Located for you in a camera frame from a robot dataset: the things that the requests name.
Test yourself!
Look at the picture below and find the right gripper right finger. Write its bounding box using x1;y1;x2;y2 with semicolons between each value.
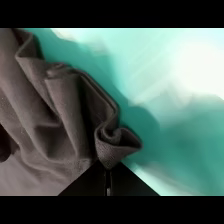
106;160;160;197

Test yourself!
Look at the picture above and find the grey garment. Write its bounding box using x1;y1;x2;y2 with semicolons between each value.
0;28;144;197

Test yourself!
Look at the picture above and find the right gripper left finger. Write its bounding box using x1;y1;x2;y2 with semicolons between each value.
58;161;108;197

